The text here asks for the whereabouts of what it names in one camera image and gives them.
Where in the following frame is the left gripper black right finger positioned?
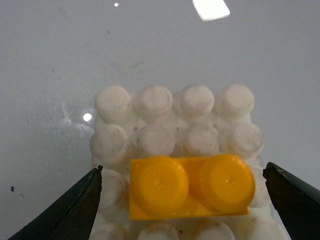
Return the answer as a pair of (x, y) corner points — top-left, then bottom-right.
(262, 162), (320, 240)

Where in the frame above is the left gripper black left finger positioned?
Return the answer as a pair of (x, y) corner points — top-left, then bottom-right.
(10, 165), (103, 240)

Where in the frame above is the yellow two-stud block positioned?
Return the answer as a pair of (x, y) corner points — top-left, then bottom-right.
(129, 153), (256, 221)

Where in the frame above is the white studded base plate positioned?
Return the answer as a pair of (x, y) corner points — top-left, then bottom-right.
(89, 84), (289, 240)

